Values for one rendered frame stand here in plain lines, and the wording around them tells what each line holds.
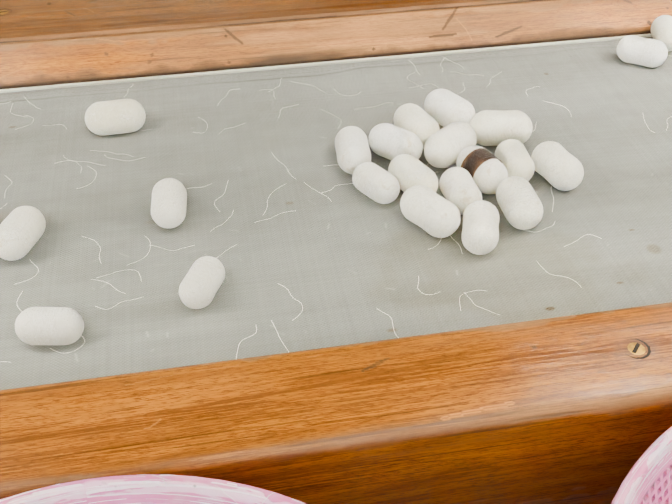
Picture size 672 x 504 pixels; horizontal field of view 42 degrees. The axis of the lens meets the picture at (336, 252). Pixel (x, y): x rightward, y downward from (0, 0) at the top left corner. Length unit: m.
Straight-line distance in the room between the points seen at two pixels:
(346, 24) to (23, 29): 0.23
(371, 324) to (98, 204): 0.18
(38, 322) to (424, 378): 0.18
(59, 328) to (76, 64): 0.27
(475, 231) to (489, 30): 0.25
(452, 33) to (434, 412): 0.37
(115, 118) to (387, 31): 0.21
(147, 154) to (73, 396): 0.22
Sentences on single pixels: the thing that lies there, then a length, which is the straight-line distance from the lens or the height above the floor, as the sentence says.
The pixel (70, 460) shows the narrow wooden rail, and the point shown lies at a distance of 0.35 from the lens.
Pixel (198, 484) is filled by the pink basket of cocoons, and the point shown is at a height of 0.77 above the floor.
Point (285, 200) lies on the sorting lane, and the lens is 0.50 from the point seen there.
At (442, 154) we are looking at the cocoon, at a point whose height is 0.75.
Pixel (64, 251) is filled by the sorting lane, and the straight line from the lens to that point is 0.48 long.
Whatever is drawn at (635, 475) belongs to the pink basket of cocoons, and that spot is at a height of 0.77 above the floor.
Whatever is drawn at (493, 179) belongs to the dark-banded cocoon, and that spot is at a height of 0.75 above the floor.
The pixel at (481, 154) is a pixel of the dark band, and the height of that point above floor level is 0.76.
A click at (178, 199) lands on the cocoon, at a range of 0.48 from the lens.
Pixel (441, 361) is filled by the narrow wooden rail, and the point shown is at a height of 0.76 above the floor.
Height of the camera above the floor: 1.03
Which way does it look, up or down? 39 degrees down
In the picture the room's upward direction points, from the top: straight up
